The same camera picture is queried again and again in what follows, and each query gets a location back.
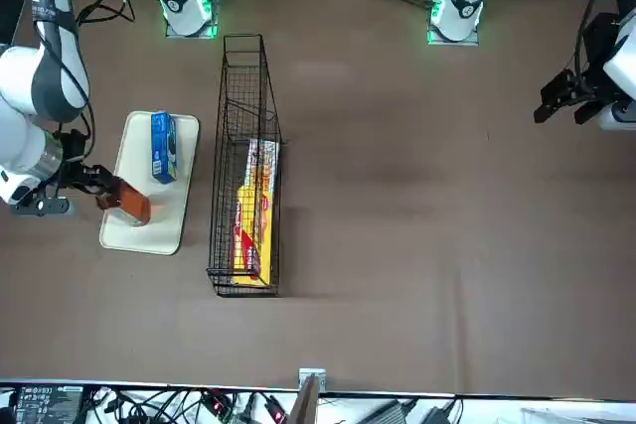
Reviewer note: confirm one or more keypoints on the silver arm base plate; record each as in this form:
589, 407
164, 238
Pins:
208, 33
472, 41

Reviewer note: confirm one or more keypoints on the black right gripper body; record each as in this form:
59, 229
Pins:
74, 161

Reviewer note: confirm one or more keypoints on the yellow wafer box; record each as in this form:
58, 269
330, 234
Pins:
251, 225

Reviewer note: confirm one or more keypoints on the cream plastic tray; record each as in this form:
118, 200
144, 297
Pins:
149, 240

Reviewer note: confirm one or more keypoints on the blue Oreo cookie box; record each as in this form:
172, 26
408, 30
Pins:
164, 146

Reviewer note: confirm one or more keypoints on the black plug with red light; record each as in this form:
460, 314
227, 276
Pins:
274, 411
217, 401

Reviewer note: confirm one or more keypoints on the brown tea bottle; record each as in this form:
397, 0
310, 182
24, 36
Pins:
131, 203

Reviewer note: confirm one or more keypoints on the black labelled power adapter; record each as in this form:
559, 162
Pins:
45, 404

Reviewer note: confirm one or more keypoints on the aluminium camera post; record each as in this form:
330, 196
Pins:
305, 404

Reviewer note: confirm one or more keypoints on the dark power brick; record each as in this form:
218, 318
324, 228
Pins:
439, 416
390, 414

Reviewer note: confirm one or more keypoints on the white cracker box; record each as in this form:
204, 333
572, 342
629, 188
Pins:
263, 161

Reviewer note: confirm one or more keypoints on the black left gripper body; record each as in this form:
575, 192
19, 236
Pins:
596, 46

